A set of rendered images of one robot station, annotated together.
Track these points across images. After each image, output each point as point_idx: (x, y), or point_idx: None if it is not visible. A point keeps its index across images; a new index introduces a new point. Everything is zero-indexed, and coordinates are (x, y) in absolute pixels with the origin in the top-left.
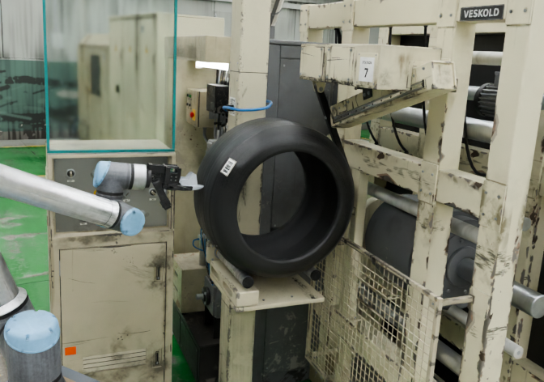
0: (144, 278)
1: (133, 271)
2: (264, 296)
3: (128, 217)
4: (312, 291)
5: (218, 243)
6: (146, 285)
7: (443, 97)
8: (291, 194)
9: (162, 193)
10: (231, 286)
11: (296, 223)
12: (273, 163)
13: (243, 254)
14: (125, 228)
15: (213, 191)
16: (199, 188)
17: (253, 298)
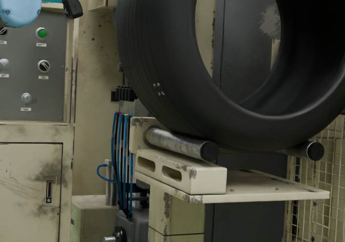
0: (27, 199)
1: (11, 186)
2: (231, 188)
3: None
4: (307, 187)
5: (163, 76)
6: (31, 210)
7: None
8: (247, 82)
9: None
10: (180, 163)
11: (270, 92)
12: (221, 31)
13: (204, 96)
14: (7, 5)
15: None
16: None
17: (218, 180)
